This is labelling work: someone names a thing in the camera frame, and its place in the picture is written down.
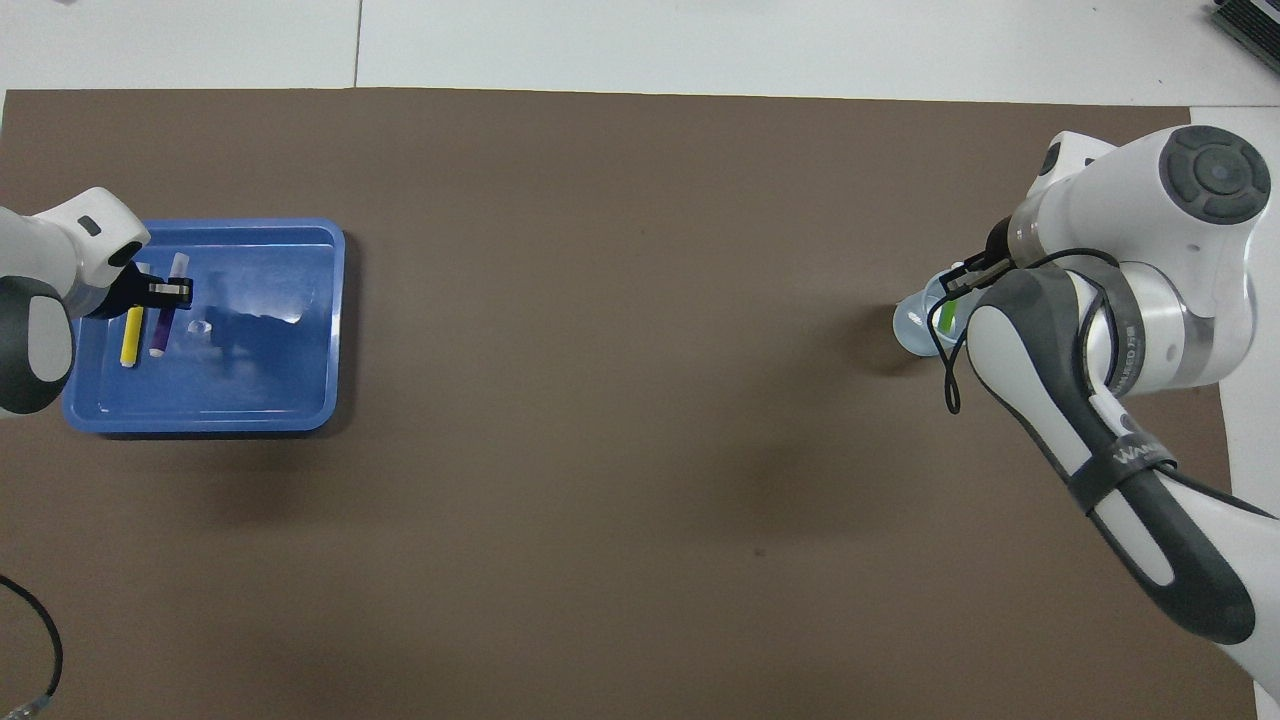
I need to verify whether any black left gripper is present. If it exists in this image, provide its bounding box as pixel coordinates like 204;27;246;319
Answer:
88;262;194;321

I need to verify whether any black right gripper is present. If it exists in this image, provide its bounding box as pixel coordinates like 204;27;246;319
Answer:
938;218;1017;299

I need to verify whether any purple pen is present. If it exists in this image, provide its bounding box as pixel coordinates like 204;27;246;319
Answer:
149;252;191;359

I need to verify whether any yellow pen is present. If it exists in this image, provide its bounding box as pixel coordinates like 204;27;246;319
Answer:
120;263;151;368

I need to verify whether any blue plastic tray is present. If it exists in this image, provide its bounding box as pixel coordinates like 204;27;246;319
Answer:
62;218;347;434

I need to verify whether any translucent plastic cup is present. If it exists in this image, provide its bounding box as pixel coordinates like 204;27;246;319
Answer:
892;272;969;358

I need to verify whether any brown table mat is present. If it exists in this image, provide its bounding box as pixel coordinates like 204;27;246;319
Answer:
0;88;1259;720

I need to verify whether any grey ribbed device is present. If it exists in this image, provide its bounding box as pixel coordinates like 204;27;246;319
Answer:
1210;0;1280;61

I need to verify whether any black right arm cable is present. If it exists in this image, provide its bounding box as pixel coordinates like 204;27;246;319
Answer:
940;248;1143;416

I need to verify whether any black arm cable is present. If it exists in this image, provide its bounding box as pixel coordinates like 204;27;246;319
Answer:
940;248;1143;416
0;575;65;717

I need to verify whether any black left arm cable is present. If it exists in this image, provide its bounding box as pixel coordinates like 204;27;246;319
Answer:
0;575;65;717

